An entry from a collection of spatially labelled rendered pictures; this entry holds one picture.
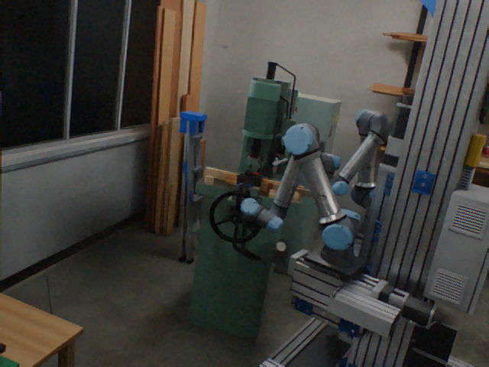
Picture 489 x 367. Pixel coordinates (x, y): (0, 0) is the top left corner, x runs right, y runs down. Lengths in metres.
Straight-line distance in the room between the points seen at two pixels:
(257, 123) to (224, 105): 2.61
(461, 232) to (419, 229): 0.18
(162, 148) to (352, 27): 2.26
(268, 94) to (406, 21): 2.55
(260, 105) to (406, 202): 0.95
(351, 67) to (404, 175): 2.84
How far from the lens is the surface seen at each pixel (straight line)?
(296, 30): 4.89
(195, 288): 2.79
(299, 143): 1.79
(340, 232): 1.83
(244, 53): 5.02
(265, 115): 2.50
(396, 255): 2.13
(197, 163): 3.54
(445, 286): 2.07
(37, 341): 1.85
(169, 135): 3.86
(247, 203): 1.94
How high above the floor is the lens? 1.61
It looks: 15 degrees down
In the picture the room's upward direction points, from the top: 9 degrees clockwise
